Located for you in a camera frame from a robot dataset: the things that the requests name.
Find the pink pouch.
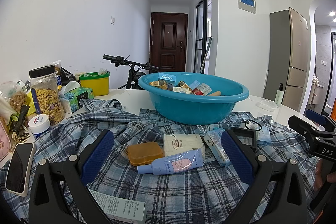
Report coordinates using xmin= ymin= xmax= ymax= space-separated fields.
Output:
xmin=0 ymin=119 xmax=12 ymax=161

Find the white tan carton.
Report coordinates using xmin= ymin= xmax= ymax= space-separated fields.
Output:
xmin=173 ymin=80 xmax=192 ymax=93

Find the black hair tie white charm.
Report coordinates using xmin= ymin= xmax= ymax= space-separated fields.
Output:
xmin=239 ymin=120 xmax=262 ymax=131

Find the tall grey refrigerator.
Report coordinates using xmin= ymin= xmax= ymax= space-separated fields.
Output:
xmin=263 ymin=7 xmax=317 ymax=112

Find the black bicycle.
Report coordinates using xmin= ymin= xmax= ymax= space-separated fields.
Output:
xmin=103 ymin=54 xmax=160 ymax=90

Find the black plastic bag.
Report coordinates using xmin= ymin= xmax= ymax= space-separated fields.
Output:
xmin=60 ymin=68 xmax=77 ymax=81

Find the small white jar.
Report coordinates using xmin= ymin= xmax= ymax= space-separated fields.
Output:
xmin=28 ymin=114 xmax=51 ymax=138

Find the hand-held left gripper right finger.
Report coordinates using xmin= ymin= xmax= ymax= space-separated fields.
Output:
xmin=221 ymin=130 xmax=308 ymax=224

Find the red white pack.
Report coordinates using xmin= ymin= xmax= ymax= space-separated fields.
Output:
xmin=191 ymin=83 xmax=212 ymax=96

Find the brown entrance door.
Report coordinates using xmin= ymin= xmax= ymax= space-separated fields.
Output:
xmin=150 ymin=12 xmax=188 ymax=73

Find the orange pill box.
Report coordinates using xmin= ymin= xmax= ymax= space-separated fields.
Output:
xmin=127 ymin=142 xmax=164 ymax=167

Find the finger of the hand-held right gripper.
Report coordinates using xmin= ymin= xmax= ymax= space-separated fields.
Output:
xmin=306 ymin=109 xmax=336 ymax=132
xmin=288 ymin=115 xmax=319 ymax=146

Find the green tissue box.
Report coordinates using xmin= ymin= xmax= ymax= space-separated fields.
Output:
xmin=59 ymin=81 xmax=94 ymax=114

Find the white tissue pack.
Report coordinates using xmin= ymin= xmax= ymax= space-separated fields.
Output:
xmin=163 ymin=133 xmax=206 ymax=157

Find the clear bag of nuts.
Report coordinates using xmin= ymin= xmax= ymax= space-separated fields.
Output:
xmin=0 ymin=81 xmax=29 ymax=119

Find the white printed carton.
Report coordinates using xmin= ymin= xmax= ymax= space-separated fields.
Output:
xmin=89 ymin=189 xmax=146 ymax=222

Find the light blue packet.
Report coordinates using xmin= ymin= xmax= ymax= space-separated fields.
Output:
xmin=256 ymin=126 xmax=272 ymax=146

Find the gold box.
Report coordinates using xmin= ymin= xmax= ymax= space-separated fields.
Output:
xmin=149 ymin=80 xmax=168 ymax=89

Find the yellow bin green rim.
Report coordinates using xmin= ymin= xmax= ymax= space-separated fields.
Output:
xmin=79 ymin=71 xmax=111 ymax=97

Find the person's right hand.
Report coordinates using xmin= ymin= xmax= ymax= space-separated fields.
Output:
xmin=315 ymin=158 xmax=336 ymax=189

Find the black framed sliding door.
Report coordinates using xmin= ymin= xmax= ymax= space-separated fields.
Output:
xmin=196 ymin=0 xmax=212 ymax=73

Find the light blue lotion tube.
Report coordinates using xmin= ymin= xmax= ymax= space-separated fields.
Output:
xmin=137 ymin=149 xmax=205 ymax=175

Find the cereal jar black lid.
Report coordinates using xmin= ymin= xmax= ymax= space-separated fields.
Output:
xmin=29 ymin=65 xmax=66 ymax=126

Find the smartphone in white case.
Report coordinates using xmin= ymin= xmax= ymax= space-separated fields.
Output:
xmin=5 ymin=143 xmax=36 ymax=197

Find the pale green pump bottle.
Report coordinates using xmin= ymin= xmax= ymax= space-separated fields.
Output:
xmin=274 ymin=83 xmax=284 ymax=105

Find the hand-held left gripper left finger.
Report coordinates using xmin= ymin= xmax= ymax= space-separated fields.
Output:
xmin=28 ymin=130 xmax=116 ymax=224

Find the black folding tool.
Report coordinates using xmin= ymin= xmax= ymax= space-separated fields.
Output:
xmin=9 ymin=105 xmax=31 ymax=147

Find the blue carton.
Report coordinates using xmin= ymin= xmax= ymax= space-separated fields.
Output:
xmin=157 ymin=72 xmax=176 ymax=90

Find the blue plastic basin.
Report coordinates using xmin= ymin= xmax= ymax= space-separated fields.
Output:
xmin=138 ymin=72 xmax=249 ymax=125

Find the mop with long pole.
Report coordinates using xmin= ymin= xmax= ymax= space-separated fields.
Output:
xmin=199 ymin=36 xmax=214 ymax=74

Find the blue plaid shirt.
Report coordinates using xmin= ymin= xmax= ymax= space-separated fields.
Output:
xmin=0 ymin=98 xmax=336 ymax=224

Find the light blue panda tissue pack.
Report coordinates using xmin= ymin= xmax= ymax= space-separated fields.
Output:
xmin=203 ymin=127 xmax=231 ymax=167

